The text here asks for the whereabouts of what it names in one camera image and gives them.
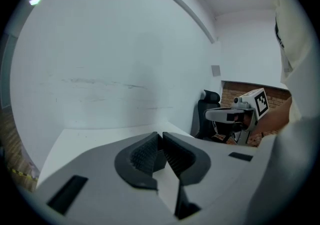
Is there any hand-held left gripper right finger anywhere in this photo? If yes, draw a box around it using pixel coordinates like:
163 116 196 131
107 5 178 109
162 131 263 221

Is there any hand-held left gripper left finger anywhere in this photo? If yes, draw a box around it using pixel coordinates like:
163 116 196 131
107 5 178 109
36 131 176 225

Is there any yellow black striped tape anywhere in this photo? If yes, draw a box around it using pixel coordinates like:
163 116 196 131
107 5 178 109
8 167 33 179

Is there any person's cream T-shirt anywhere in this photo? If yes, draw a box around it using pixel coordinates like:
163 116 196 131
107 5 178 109
262 0 316 130

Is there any person's right forearm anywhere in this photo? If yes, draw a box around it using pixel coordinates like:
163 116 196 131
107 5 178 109
253 95 293 136

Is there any black office chair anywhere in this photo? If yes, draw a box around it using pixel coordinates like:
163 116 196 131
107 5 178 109
193 89 241 145

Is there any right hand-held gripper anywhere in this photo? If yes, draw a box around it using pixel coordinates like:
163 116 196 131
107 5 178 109
203 87 270 146

